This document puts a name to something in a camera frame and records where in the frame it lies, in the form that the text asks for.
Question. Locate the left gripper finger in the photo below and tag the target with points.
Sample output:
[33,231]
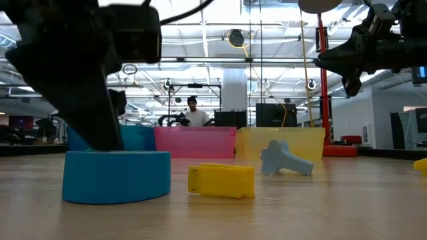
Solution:
[73,80]
[118,101]

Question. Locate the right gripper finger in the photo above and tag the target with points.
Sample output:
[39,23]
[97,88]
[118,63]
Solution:
[347,53]
[347,69]

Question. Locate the blue tape roll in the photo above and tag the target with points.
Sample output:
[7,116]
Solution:
[116,180]

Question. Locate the light blue staple remover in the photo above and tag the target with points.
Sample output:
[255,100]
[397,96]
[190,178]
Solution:
[275,158]

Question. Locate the yellow mini stapler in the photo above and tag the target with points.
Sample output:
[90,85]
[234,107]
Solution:
[421,166]
[220,181]

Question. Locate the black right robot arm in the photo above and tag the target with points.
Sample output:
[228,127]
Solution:
[413,16]

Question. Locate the neighbouring station robot arm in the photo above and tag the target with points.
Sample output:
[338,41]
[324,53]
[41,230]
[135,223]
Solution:
[177,119]

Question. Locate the computer monitor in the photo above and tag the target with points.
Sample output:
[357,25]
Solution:
[421,71]

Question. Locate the red desk lamp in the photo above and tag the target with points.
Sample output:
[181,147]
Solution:
[324,100]

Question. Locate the blue plastic bin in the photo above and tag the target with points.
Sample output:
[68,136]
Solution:
[140,140]

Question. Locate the red box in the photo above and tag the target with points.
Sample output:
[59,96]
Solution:
[352,139]

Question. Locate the person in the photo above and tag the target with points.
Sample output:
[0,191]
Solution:
[197,118]

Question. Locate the large black monitor back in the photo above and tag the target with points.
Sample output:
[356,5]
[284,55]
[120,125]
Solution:
[275,115]

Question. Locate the yellow plastic bin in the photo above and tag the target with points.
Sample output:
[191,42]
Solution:
[300,141]

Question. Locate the pink plastic bin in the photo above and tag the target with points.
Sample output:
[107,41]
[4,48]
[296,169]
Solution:
[195,143]

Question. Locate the small black monitor back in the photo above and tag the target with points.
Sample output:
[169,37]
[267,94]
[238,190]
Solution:
[230,120]

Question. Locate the white pillar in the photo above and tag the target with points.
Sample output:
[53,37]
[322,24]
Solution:
[234,90]

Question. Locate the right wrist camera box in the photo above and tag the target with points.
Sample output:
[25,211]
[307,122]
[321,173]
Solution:
[377,20]

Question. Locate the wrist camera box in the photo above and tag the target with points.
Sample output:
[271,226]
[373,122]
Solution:
[136,33]
[377,20]

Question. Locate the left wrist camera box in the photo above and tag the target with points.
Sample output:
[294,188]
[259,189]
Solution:
[136,33]

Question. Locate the black metal stand frame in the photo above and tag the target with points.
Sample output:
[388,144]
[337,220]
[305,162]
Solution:
[195,85]

